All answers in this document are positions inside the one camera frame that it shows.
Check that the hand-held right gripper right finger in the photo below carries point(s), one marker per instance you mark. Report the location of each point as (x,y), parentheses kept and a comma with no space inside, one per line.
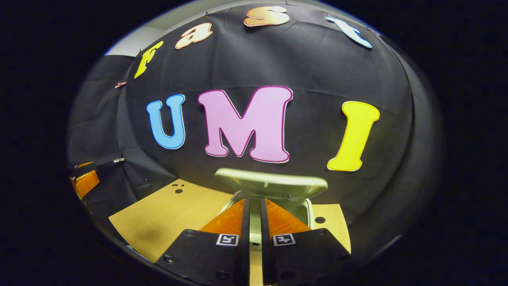
(265,246)

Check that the wooden desktop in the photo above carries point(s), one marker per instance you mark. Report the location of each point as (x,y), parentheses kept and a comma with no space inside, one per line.
(166,218)

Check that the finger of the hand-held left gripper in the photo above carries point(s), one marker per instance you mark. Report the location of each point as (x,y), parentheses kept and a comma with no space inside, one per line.
(86,182)
(85,164)

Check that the black backdrop cloth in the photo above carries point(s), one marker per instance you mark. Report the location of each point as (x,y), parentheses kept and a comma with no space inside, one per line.
(309,71)

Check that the copper cloth clip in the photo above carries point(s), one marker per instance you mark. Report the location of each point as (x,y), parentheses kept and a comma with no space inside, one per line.
(120,84)

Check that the green desktop garbage bin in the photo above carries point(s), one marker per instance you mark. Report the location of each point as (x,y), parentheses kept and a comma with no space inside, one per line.
(274,182)

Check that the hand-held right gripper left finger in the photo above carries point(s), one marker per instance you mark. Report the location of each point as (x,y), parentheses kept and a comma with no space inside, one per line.
(244,246)

